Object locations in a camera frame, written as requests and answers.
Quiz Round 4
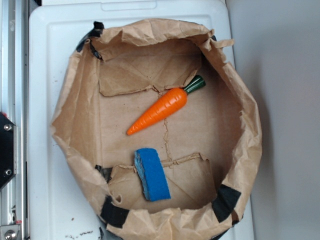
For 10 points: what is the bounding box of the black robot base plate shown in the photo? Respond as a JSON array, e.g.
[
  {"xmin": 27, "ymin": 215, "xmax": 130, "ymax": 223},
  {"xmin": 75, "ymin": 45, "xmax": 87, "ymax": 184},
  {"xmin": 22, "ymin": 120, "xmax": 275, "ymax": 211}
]
[{"xmin": 0, "ymin": 112, "xmax": 17, "ymax": 191}]

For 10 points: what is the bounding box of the orange toy carrot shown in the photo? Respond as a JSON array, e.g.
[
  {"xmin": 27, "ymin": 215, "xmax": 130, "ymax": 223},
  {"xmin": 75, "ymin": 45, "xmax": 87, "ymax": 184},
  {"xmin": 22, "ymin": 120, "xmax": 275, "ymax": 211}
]
[{"xmin": 126, "ymin": 75, "xmax": 206, "ymax": 136}]

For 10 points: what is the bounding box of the aluminium frame rail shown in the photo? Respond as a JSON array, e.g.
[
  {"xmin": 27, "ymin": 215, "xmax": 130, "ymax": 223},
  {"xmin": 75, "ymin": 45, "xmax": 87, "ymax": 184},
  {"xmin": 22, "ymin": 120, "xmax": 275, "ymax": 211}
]
[{"xmin": 0, "ymin": 0, "xmax": 30, "ymax": 240}]

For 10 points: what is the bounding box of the white plastic lid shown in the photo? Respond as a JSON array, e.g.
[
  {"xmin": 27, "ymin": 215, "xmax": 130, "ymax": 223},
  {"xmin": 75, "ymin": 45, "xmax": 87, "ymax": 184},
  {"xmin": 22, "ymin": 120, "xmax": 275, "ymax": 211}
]
[{"xmin": 26, "ymin": 0, "xmax": 255, "ymax": 240}]

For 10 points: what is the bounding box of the blue sponge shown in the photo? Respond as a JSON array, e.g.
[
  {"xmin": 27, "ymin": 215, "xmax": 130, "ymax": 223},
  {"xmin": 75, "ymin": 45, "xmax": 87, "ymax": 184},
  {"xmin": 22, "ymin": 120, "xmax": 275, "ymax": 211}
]
[{"xmin": 134, "ymin": 148, "xmax": 171, "ymax": 202}]

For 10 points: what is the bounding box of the brown paper lined bin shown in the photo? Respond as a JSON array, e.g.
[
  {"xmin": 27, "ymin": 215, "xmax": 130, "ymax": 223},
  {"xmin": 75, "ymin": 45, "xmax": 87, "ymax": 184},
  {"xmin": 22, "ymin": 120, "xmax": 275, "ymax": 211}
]
[{"xmin": 50, "ymin": 18, "xmax": 262, "ymax": 240}]

